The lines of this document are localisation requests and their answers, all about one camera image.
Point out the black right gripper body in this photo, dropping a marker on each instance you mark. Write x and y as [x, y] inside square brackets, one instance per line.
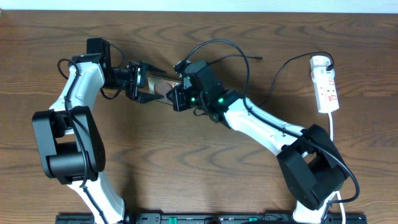
[185, 99]

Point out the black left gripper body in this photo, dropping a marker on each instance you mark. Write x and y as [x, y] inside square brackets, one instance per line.
[137, 77]

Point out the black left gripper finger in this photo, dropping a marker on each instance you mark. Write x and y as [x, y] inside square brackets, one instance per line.
[152, 68]
[147, 97]

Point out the Galaxy smartphone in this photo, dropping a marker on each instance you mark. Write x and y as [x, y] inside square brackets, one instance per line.
[161, 86]

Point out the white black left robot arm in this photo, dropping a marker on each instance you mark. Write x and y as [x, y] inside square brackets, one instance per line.
[70, 146]

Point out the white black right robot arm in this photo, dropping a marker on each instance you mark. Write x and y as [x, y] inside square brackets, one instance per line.
[310, 163]

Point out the white charger plug adapter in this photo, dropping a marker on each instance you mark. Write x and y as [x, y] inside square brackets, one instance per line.
[319, 61]

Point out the white power strip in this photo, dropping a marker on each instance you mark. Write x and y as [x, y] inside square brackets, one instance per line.
[323, 79]

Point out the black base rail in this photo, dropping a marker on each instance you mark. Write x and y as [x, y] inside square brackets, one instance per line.
[155, 218]

